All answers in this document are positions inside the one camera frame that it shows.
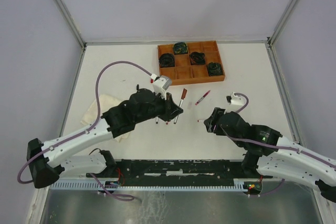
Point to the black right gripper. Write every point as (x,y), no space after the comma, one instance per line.
(209,122)

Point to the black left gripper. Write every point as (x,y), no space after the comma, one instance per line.
(172,110)

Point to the white pen brown end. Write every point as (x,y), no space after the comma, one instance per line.
(180,105)

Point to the brown pen cap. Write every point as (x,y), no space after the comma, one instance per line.
(183,94)

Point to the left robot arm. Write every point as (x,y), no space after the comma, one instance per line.
(50,160)

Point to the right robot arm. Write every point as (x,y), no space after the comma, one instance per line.
(269,153)

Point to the wooden compartment tray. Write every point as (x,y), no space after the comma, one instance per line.
(191,62)

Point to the cream folded cloth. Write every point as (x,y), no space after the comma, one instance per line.
(106,102)

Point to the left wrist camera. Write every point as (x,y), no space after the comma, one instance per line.
(160,85)

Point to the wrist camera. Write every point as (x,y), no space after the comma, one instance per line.
(160,85)
(234,100)

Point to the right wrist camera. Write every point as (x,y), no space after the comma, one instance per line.
(234,100)

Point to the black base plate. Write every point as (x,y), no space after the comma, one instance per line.
(140,169)

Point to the white slotted cable duct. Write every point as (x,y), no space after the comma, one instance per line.
(166,184)

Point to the aluminium frame back rail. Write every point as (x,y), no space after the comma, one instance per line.
(171,42)

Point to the aluminium frame left post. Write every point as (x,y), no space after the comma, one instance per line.
(70,22)

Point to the aluminium frame post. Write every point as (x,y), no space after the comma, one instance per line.
(70,22)
(292,4)

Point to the aluminium frame right post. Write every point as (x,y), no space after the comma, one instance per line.
(292,4)

